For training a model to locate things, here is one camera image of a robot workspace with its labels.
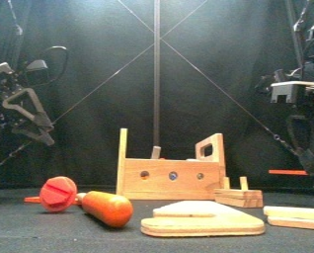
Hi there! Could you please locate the gray toy tool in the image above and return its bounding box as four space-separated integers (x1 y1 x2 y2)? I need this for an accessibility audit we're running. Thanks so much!
151 145 161 160

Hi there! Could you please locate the thin diagonal brace wire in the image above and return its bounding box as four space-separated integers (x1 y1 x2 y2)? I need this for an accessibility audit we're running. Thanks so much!
0 0 210 174
116 0 299 156

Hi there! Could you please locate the black camera cable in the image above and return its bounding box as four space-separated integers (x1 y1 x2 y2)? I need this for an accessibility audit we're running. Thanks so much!
40 45 69 85

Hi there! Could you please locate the orange handled toy screwdriver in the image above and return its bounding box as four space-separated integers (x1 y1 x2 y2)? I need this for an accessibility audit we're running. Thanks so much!
75 190 135 229

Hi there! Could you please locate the wooden block with pegs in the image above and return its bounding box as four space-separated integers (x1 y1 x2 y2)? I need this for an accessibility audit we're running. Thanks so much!
214 176 264 209

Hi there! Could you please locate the wooden toy toolbox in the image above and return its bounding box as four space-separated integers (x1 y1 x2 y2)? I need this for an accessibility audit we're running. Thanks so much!
115 127 227 201

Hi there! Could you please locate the orange tape strip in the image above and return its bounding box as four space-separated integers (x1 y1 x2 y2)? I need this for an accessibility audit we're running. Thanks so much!
267 169 314 177

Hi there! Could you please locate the red toy screw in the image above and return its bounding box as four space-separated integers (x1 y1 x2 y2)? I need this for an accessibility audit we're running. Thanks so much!
39 176 79 213

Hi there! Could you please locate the vertical metal frame pole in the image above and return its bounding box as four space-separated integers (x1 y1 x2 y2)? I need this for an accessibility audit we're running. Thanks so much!
152 0 161 148

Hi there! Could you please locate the wooden bar with holes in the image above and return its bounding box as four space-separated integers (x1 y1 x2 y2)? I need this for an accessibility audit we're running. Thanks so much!
262 205 314 231

